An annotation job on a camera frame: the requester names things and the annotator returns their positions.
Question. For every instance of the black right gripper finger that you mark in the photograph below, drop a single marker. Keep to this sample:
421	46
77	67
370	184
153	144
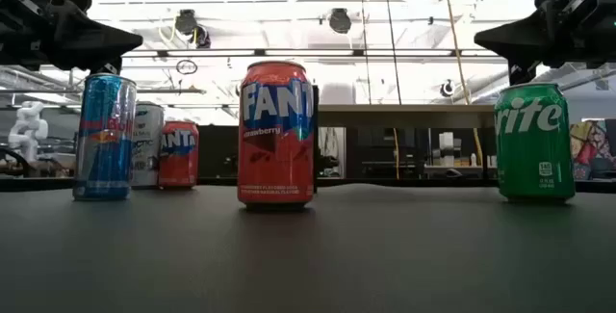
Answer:
529	38
521	74

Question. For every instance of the green Sprite can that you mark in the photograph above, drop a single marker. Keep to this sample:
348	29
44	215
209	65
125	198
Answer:
534	159

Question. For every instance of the white slim energy drink can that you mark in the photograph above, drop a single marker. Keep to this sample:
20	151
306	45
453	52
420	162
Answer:
149	149

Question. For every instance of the blue silver Red Bull can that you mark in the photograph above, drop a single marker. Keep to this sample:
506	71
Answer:
103	159

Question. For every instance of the red Fanta strawberry can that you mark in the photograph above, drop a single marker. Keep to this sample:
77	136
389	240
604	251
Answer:
274	168
179	168

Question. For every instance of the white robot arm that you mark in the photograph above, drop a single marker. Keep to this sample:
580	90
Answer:
29	130

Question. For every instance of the colourful patchwork quilt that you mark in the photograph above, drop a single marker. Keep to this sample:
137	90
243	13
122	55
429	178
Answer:
592	149

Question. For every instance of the white paper roll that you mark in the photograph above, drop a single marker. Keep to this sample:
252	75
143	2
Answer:
446	147

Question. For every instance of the black partition panel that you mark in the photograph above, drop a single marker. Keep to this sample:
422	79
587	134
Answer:
216	151

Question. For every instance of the black table frame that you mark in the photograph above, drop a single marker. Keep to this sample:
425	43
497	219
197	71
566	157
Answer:
409	183

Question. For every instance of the black shelf side frame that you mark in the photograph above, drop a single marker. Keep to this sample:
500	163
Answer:
316	159

